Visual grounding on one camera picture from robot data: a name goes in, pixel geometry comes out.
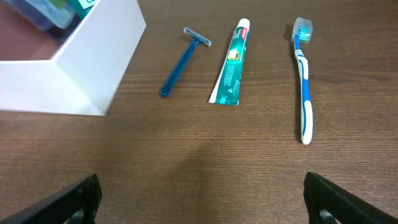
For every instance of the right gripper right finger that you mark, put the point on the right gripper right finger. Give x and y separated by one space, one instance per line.
327 202

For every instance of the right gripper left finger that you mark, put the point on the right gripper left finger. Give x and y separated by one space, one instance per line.
76 203

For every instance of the clear dark liquid bottle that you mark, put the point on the clear dark liquid bottle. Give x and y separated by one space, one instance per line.
47 15

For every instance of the white cardboard box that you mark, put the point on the white cardboard box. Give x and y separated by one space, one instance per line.
79 76

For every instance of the teal white toothpaste tube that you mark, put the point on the teal white toothpaste tube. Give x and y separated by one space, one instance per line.
227 87

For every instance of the blue white toothbrush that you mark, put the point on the blue white toothbrush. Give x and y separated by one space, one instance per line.
302 34

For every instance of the blue disposable razor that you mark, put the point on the blue disposable razor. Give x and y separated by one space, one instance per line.
184 59

